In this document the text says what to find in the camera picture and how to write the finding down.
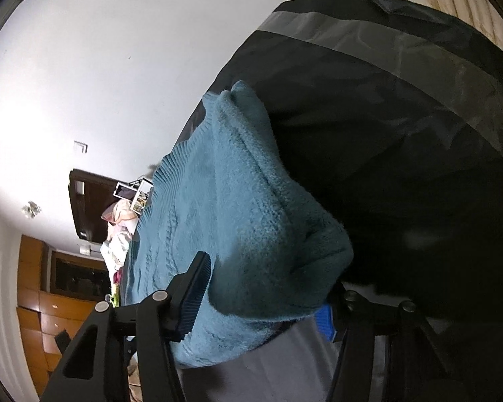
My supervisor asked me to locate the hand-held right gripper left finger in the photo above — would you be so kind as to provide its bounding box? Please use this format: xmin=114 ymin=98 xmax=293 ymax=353
xmin=42 ymin=251 xmax=212 ymax=402

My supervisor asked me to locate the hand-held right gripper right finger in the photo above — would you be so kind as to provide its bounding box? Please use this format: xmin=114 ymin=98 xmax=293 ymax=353
xmin=316 ymin=280 xmax=466 ymax=402

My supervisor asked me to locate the teal knit sweater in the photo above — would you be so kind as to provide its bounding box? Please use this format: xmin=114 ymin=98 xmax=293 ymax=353
xmin=119 ymin=79 xmax=355 ymax=369

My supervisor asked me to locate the pile of pink white clothes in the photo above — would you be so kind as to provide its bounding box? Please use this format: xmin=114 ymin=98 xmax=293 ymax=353
xmin=101 ymin=199 xmax=141 ymax=306

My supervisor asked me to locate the dark wooden headboard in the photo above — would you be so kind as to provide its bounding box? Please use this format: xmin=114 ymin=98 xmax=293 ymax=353
xmin=69 ymin=169 xmax=122 ymax=244

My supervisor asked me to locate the brown wooden wardrobe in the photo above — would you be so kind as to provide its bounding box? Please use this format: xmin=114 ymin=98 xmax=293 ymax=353
xmin=17 ymin=234 xmax=110 ymax=394

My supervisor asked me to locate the black table cover cloth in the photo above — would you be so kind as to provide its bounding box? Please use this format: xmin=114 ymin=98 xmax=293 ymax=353
xmin=172 ymin=0 xmax=503 ymax=402

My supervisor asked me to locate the clear tape strip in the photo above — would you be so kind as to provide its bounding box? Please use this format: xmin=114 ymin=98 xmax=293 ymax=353
xmin=256 ymin=9 xmax=503 ymax=168

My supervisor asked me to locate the white photo collage frame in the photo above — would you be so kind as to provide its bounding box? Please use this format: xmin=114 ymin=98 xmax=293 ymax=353
xmin=132 ymin=179 xmax=154 ymax=212

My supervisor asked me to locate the white upright picture frame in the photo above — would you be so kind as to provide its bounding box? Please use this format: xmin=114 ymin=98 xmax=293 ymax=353
xmin=114 ymin=181 xmax=137 ymax=200

